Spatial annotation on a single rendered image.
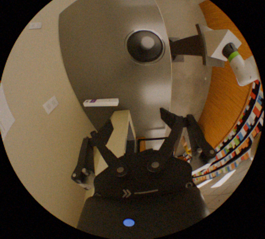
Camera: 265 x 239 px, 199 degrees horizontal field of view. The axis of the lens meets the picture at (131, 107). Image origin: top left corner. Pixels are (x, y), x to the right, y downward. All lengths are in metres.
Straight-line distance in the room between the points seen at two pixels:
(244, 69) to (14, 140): 1.17
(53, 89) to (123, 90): 0.49
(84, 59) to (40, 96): 0.36
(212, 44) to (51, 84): 1.05
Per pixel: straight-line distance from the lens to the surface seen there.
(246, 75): 0.62
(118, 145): 0.38
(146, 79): 0.45
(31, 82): 0.57
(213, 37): 0.64
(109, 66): 0.46
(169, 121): 0.15
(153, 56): 0.20
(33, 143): 0.55
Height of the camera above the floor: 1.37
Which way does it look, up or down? 54 degrees down
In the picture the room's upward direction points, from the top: 174 degrees counter-clockwise
